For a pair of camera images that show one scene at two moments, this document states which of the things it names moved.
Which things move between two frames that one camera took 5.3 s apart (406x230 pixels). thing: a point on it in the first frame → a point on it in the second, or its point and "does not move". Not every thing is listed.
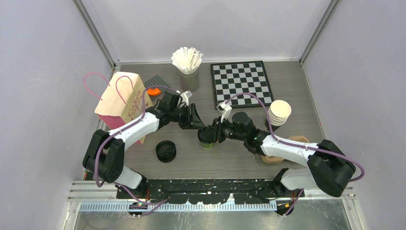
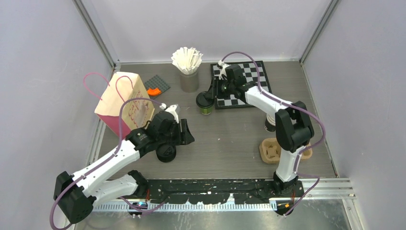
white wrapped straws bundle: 187,60 does not move
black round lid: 165,151 does not move
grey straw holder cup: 189,82 does not move
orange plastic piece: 155,91 does not move
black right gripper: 218,126 → 214,91
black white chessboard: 229,79 does not move
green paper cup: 207,146 → 206,111
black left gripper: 192,119 → 185,137
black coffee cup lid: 207,135 → 203,102
